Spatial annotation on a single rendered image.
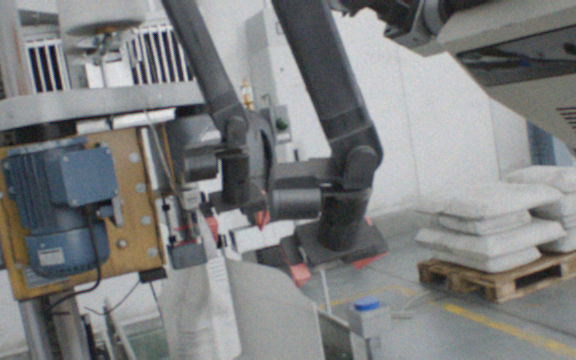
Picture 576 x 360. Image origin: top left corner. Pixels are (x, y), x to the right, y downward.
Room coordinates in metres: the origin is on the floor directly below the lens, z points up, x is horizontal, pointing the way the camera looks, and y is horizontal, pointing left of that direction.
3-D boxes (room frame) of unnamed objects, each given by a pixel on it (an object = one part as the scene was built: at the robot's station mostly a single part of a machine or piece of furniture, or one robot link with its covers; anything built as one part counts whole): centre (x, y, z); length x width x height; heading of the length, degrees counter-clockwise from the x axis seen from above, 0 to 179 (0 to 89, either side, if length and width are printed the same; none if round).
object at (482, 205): (3.96, -1.31, 0.56); 0.66 x 0.42 x 0.15; 110
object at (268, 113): (1.54, 0.01, 1.29); 0.08 x 0.05 x 0.09; 20
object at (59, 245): (1.21, 0.43, 1.21); 0.15 x 0.15 x 0.25
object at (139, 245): (1.45, 0.49, 1.18); 0.34 x 0.25 x 0.31; 110
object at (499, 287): (4.27, -1.50, 0.07); 1.20 x 0.82 x 0.14; 112
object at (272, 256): (1.51, 0.06, 0.98); 0.09 x 0.05 x 0.05; 110
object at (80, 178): (1.14, 0.36, 1.25); 0.10 x 0.08 x 0.12; 135
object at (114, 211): (1.30, 0.38, 1.23); 0.28 x 0.07 x 0.16; 20
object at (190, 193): (1.39, 0.21, 1.14); 0.05 x 0.04 x 0.16; 110
